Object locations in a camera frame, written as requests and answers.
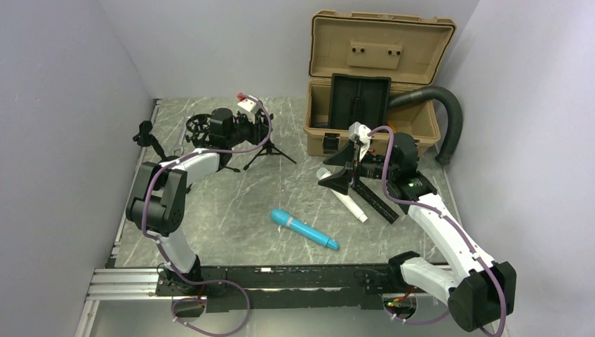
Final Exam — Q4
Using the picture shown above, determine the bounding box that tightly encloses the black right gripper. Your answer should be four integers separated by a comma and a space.
319, 140, 397, 195

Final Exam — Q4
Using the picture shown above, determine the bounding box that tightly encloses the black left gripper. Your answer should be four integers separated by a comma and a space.
227, 111, 272, 147

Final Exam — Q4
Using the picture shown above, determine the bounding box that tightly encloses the white microphone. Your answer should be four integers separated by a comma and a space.
316, 167, 368, 223

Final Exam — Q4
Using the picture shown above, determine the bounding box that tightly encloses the black microphone silver grille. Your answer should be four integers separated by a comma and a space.
352, 180, 399, 224

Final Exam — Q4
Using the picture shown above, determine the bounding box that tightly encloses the black tripod stand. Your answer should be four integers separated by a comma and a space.
185, 107, 240, 150
243, 112, 297, 171

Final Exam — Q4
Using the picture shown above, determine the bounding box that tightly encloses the cyan microphone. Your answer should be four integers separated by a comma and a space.
270, 208, 340, 251

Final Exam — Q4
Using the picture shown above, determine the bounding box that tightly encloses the black round base mic stand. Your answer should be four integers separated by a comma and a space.
132, 120, 170, 162

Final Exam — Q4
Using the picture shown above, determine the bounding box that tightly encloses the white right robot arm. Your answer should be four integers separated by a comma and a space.
316, 133, 516, 336

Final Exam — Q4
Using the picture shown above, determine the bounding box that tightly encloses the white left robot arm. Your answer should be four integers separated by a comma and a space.
126, 107, 274, 295

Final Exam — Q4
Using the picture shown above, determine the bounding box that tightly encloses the silver open-end wrench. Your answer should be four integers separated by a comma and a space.
171, 125, 187, 156

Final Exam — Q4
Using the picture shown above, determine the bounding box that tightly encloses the black tool tray insert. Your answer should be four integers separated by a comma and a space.
328, 73, 392, 130

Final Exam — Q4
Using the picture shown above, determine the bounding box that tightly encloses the tan plastic toolbox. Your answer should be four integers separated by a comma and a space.
303, 10, 457, 156

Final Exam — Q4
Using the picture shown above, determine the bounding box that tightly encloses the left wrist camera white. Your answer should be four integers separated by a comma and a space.
237, 92, 260, 116

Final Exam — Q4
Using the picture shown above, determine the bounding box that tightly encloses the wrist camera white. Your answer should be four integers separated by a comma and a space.
348, 121, 371, 161
237, 92, 260, 116

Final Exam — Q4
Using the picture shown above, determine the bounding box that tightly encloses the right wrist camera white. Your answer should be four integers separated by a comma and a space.
348, 121, 371, 161

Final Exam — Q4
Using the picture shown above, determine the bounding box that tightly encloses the black corrugated hose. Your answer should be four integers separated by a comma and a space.
388, 85, 464, 166

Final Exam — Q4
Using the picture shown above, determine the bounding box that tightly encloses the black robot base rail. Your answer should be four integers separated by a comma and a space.
153, 264, 418, 313

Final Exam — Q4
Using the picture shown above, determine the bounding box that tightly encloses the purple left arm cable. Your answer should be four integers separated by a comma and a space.
141, 95, 274, 337

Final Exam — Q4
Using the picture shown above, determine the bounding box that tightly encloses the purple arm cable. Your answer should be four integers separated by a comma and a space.
141, 95, 274, 337
367, 125, 509, 337

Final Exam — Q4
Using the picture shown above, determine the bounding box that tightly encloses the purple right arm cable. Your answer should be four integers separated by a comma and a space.
367, 125, 509, 337

